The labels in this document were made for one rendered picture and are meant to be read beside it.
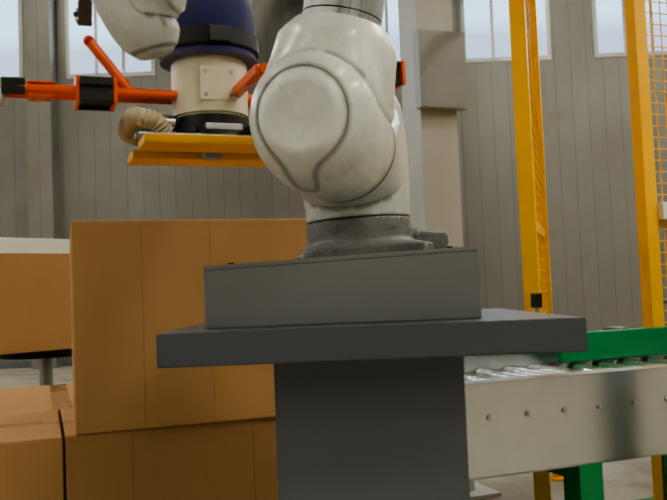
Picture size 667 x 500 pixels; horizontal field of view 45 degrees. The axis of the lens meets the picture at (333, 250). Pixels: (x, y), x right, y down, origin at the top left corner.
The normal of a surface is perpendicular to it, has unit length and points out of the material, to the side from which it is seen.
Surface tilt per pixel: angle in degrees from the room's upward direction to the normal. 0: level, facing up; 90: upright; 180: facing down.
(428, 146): 90
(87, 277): 90
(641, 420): 90
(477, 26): 90
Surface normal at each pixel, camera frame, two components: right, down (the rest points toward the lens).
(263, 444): 0.34, -0.06
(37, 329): 0.72, -0.07
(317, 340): 0.00, -0.05
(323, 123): -0.29, 0.04
